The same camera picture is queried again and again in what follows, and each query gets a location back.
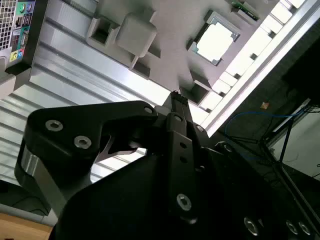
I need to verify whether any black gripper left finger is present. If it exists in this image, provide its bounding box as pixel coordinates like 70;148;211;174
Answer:
14;90;201;224

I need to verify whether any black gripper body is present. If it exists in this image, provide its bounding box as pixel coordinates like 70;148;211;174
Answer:
49;152;291;240

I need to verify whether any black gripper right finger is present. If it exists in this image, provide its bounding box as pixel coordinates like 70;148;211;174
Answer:
177;92;313;238

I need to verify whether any silver CPU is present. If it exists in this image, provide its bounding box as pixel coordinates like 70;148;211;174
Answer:
187;18;241;66

